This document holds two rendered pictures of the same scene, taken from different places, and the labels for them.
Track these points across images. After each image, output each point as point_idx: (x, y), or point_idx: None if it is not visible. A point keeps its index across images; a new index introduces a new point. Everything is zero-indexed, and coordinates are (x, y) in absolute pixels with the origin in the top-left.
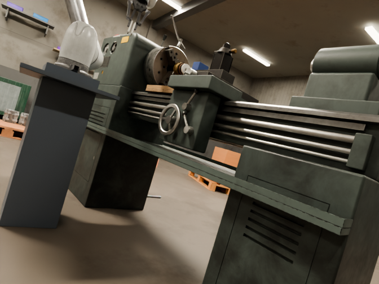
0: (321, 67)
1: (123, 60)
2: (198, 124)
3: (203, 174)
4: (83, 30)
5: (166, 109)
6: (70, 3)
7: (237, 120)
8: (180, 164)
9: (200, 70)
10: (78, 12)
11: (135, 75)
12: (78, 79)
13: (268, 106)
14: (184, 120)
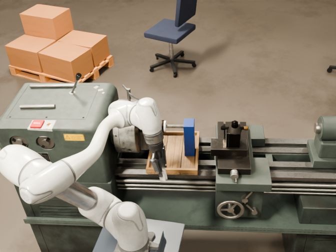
0: (328, 139)
1: None
2: (260, 205)
3: (285, 232)
4: (142, 221)
5: (223, 204)
6: (74, 197)
7: (282, 186)
8: (260, 231)
9: (218, 150)
10: (84, 195)
11: (110, 159)
12: (159, 248)
13: (306, 178)
14: (249, 207)
